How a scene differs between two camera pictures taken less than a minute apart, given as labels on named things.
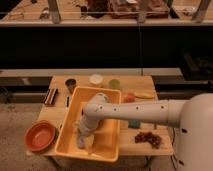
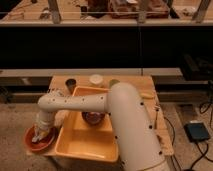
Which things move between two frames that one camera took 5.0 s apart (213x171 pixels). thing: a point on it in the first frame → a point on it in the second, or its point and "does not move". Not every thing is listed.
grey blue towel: (85, 141) → (43, 133)
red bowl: (39, 135) does not move
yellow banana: (145, 95) does not move
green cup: (114, 84) does not move
